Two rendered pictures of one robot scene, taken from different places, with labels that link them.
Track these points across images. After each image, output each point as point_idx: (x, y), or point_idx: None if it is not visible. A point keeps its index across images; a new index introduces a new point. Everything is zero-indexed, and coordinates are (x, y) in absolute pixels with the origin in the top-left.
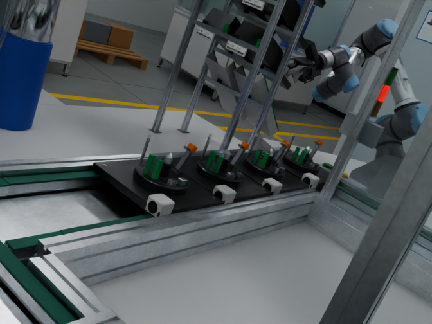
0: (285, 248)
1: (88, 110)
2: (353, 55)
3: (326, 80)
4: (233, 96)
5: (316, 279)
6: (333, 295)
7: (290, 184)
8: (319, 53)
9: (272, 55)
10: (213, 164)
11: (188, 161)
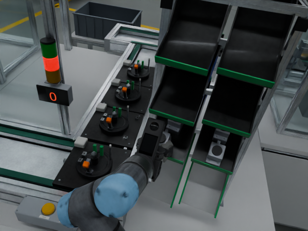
0: (80, 112)
1: (252, 149)
2: None
3: (120, 223)
4: (192, 166)
5: None
6: None
7: (92, 123)
8: (142, 155)
9: None
10: (133, 94)
11: (145, 95)
